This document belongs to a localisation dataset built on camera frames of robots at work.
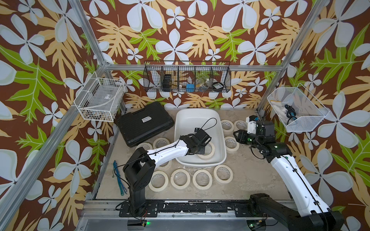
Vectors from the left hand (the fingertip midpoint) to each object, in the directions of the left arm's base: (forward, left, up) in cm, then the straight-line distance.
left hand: (201, 147), depth 87 cm
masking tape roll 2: (+6, -22, -9) cm, 25 cm away
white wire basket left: (+17, +58, +23) cm, 65 cm away
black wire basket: (+43, +9, +21) cm, 49 cm away
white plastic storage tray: (+2, -2, +24) cm, 24 cm away
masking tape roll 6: (-11, +22, -7) cm, 25 cm away
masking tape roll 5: (+8, +27, -8) cm, 30 cm away
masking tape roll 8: (-17, +8, -6) cm, 20 cm away
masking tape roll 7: (-23, +24, -7) cm, 34 cm away
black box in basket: (+40, +24, +18) cm, 50 cm away
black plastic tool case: (+22, +40, -4) cm, 45 cm away
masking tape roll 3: (-7, -2, +1) cm, 8 cm away
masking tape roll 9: (-16, 0, -9) cm, 19 cm away
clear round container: (+37, -2, +20) cm, 42 cm away
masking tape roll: (+22, -22, -9) cm, 33 cm away
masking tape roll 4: (+4, +41, -7) cm, 42 cm away
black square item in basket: (+36, -12, +18) cm, 42 cm away
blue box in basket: (+35, +7, +18) cm, 40 cm away
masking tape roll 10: (-18, -13, -7) cm, 24 cm away
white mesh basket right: (+16, -56, +17) cm, 60 cm away
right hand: (+2, -17, +14) cm, 22 cm away
